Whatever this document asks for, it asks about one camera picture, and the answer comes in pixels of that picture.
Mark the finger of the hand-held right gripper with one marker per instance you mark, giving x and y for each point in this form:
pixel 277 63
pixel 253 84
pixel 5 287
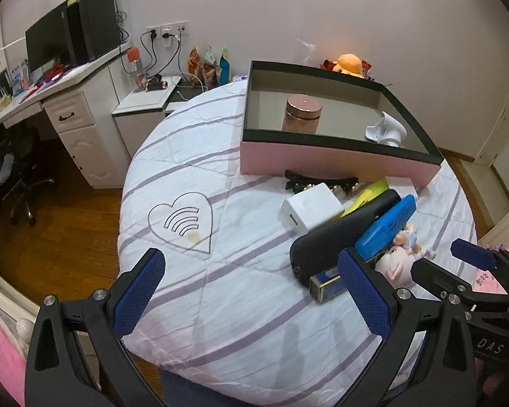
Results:
pixel 471 253
pixel 432 273

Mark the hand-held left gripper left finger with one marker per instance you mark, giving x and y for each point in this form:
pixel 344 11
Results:
pixel 140 292

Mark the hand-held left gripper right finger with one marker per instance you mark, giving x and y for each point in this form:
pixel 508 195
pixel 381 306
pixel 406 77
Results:
pixel 364 301

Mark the small blue rectangular box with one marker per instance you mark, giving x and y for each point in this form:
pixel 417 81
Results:
pixel 324 284

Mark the small doll figure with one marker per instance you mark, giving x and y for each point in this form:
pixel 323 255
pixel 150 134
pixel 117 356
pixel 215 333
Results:
pixel 390 263

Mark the blue remote-like case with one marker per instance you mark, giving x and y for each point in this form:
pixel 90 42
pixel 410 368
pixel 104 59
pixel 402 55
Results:
pixel 386 229

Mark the black glasses case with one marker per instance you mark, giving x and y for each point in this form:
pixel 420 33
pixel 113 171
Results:
pixel 322 241

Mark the white charger cube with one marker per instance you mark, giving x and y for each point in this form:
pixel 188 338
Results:
pixel 309 212

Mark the pink box with black rim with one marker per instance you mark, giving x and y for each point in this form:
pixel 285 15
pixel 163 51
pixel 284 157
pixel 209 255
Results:
pixel 322 161

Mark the white curved holder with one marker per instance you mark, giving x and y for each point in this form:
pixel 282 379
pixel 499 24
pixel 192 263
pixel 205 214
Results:
pixel 386 131

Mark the pink floral quilt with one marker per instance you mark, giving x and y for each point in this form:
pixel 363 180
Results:
pixel 490 280

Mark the white purple striped quilt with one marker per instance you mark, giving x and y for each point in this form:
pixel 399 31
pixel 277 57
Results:
pixel 237 284

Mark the yellow highlighter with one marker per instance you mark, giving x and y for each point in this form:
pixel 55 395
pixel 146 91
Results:
pixel 364 197

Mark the white door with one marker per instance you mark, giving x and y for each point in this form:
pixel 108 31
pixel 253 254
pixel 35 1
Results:
pixel 498 135

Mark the black pearl hair clip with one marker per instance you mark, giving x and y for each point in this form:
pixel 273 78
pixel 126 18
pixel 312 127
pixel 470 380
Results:
pixel 309 177

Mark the bright pink cloth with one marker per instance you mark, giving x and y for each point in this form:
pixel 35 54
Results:
pixel 0 347

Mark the white desk with drawers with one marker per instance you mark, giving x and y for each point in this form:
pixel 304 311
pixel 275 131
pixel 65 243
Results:
pixel 89 144

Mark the white bedside cabinet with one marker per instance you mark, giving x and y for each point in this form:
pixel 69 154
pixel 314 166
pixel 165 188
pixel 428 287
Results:
pixel 140 131

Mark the black office chair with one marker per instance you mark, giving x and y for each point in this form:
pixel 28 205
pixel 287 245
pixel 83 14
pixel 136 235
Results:
pixel 21 165

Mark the rose gold jar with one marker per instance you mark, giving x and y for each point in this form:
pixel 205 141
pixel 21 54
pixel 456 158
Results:
pixel 301 114

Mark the black rose gold device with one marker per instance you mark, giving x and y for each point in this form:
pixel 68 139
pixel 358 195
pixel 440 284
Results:
pixel 157 84

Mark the clear bottle with orange cap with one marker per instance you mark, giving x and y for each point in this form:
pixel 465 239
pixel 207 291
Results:
pixel 135 72

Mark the orange plush toy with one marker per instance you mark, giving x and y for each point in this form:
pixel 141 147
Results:
pixel 348 64

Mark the colourful snack bag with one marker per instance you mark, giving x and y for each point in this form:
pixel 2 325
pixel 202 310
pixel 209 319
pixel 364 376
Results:
pixel 210 65

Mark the orange snack bag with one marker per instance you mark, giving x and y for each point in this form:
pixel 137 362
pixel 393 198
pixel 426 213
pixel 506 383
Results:
pixel 195 61

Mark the blue snack bag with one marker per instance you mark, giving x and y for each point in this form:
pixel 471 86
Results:
pixel 225 65

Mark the blue white box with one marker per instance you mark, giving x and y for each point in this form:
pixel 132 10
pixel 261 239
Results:
pixel 19 78

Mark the white plug adapter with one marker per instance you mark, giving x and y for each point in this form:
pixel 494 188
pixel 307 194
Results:
pixel 167 39

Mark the black computer monitor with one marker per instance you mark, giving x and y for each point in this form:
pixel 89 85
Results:
pixel 46 42

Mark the black computer tower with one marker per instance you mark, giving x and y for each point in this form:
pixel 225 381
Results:
pixel 93 29

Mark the white bed frame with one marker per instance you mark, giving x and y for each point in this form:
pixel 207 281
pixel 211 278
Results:
pixel 8 296

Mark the white wall socket strip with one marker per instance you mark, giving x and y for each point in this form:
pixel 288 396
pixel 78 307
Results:
pixel 182 29

